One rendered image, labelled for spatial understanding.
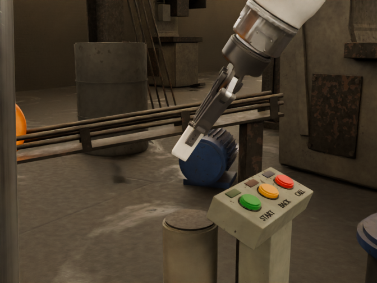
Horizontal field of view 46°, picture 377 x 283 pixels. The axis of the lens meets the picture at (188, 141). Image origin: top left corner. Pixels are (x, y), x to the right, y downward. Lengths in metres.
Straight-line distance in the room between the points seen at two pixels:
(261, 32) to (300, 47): 2.33
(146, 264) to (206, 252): 0.95
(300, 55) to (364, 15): 0.44
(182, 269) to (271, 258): 0.19
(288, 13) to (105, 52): 2.81
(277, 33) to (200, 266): 0.51
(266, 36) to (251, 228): 0.33
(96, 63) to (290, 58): 1.43
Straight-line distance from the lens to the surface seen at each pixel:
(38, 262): 1.99
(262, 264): 0.89
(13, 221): 0.18
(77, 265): 1.92
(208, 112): 0.71
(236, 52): 0.69
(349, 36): 2.85
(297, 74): 3.02
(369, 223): 1.26
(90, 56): 3.46
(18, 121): 1.05
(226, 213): 0.80
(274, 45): 0.69
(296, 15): 0.68
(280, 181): 0.94
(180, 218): 0.96
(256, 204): 0.81
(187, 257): 0.93
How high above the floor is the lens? 0.89
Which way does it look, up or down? 13 degrees down
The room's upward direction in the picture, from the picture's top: straight up
